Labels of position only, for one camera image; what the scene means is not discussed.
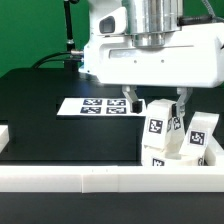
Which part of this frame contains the white left fence rail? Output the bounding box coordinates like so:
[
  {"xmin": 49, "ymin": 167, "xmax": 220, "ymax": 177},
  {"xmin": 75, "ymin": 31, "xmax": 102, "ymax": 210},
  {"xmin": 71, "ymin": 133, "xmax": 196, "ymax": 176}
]
[{"xmin": 0, "ymin": 125, "xmax": 9, "ymax": 153}]

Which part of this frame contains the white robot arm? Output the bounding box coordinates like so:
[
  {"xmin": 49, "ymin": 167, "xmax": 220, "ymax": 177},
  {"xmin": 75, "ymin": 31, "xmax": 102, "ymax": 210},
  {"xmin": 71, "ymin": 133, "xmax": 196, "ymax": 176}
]
[{"xmin": 79, "ymin": 0, "xmax": 224, "ymax": 115}]

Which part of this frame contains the white right fence rail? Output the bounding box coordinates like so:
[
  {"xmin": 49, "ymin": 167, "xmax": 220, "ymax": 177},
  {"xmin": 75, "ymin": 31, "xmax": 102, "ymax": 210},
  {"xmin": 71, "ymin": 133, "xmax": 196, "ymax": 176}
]
[{"xmin": 205, "ymin": 138, "xmax": 224, "ymax": 167}]

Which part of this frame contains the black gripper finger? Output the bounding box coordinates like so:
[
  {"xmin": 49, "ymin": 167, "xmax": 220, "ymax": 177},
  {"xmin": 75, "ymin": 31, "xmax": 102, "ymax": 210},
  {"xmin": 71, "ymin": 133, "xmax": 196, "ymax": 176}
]
[
  {"xmin": 172, "ymin": 87, "xmax": 193, "ymax": 117},
  {"xmin": 122, "ymin": 85, "xmax": 142, "ymax": 113}
]

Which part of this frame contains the white round stool seat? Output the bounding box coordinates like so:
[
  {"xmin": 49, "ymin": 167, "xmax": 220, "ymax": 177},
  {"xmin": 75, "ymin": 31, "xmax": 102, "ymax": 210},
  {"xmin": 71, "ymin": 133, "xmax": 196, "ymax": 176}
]
[{"xmin": 141, "ymin": 146, "xmax": 204, "ymax": 167}]

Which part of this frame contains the white fence rail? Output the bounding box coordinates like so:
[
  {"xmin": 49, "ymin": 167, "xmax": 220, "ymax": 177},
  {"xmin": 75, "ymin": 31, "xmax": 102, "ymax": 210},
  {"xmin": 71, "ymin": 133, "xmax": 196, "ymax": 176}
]
[
  {"xmin": 0, "ymin": 166, "xmax": 224, "ymax": 193},
  {"xmin": 205, "ymin": 138, "xmax": 224, "ymax": 167},
  {"xmin": 0, "ymin": 125, "xmax": 9, "ymax": 153}
]

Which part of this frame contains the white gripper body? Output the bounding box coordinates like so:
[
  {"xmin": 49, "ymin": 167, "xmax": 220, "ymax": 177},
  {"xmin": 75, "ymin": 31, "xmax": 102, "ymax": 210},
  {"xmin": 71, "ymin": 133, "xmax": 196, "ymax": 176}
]
[{"xmin": 83, "ymin": 23, "xmax": 224, "ymax": 88}]

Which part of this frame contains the white front fence rail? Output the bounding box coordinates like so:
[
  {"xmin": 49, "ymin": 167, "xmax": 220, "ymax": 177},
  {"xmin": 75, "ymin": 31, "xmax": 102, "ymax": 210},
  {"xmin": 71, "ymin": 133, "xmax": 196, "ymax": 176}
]
[{"xmin": 0, "ymin": 166, "xmax": 224, "ymax": 193}]

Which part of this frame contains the white tag sheet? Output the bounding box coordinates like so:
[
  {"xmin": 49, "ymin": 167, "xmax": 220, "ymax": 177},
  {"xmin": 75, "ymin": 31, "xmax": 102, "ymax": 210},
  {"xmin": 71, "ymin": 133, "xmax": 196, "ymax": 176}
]
[{"xmin": 57, "ymin": 98, "xmax": 146, "ymax": 116}]

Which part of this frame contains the black cable bundle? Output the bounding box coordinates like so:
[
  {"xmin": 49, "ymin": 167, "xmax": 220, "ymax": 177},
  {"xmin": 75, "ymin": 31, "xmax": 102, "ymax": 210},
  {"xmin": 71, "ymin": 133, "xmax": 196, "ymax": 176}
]
[{"xmin": 31, "ymin": 49, "xmax": 84, "ymax": 70}]

